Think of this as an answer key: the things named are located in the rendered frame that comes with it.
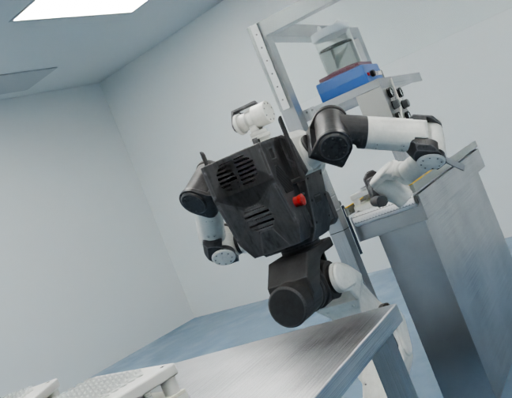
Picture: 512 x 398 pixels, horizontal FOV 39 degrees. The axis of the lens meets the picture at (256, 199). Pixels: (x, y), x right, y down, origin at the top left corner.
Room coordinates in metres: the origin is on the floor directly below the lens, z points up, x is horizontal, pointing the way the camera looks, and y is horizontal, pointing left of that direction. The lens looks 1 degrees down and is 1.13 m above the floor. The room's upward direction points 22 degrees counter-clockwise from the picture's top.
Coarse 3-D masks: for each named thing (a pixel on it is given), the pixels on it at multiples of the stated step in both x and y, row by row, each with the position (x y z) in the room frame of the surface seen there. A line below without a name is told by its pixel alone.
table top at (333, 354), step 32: (352, 320) 1.28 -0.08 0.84; (384, 320) 1.21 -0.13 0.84; (224, 352) 1.44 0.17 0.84; (256, 352) 1.33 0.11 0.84; (288, 352) 1.23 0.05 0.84; (320, 352) 1.15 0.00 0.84; (352, 352) 1.08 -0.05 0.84; (192, 384) 1.28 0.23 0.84; (224, 384) 1.19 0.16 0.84; (256, 384) 1.12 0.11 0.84; (288, 384) 1.05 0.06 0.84; (320, 384) 0.99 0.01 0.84
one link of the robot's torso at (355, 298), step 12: (336, 264) 2.01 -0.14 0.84; (336, 276) 1.98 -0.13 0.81; (348, 276) 2.05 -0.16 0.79; (360, 276) 2.14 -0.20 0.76; (336, 288) 1.98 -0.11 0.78; (348, 288) 2.04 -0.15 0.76; (360, 288) 2.12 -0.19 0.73; (336, 300) 2.12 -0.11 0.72; (348, 300) 2.10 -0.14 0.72; (360, 300) 2.12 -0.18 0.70; (372, 300) 2.22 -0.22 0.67; (324, 312) 2.15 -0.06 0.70; (336, 312) 2.14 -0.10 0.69; (348, 312) 2.14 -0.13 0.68; (360, 312) 2.13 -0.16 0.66
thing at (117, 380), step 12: (132, 372) 1.16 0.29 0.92; (84, 384) 1.23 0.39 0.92; (96, 384) 1.18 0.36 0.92; (108, 384) 1.15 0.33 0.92; (120, 384) 1.13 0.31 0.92; (60, 396) 1.21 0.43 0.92; (72, 396) 1.16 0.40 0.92; (84, 396) 1.12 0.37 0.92; (96, 396) 1.09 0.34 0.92; (144, 396) 1.15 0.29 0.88
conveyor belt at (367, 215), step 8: (448, 168) 3.20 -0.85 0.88; (416, 192) 2.69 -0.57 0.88; (408, 200) 2.64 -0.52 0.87; (368, 208) 2.76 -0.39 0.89; (376, 208) 2.71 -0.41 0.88; (384, 208) 2.69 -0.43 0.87; (392, 208) 2.67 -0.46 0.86; (400, 208) 2.66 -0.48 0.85; (408, 208) 2.66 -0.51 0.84; (352, 216) 2.76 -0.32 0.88; (360, 216) 2.74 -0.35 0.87; (368, 216) 2.72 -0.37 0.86; (376, 216) 2.71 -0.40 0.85; (384, 216) 2.70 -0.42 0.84; (360, 224) 2.75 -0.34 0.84
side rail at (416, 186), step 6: (474, 144) 3.73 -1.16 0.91; (462, 150) 3.46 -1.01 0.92; (468, 150) 3.56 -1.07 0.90; (450, 156) 3.28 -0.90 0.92; (456, 156) 3.31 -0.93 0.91; (462, 156) 3.42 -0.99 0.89; (444, 168) 3.07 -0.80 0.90; (432, 174) 2.88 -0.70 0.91; (438, 174) 2.95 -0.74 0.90; (420, 180) 2.72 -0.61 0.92; (426, 180) 2.78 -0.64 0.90; (414, 186) 2.63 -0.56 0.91; (420, 186) 2.69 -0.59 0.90; (414, 192) 2.63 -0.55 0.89
